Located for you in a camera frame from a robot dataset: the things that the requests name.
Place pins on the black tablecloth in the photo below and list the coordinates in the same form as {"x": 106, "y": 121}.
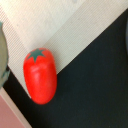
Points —
{"x": 92, "y": 90}

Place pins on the teal padded gripper right finger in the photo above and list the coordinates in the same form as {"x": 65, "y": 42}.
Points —
{"x": 127, "y": 36}

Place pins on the red toy tomato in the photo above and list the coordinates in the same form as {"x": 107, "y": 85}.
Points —
{"x": 40, "y": 75}

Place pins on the teal padded gripper left finger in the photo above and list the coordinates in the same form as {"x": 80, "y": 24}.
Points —
{"x": 4, "y": 57}

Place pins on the pink toy stove board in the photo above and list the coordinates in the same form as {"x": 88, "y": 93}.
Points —
{"x": 10, "y": 115}

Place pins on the beige woven placemat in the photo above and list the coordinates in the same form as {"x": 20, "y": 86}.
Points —
{"x": 86, "y": 37}

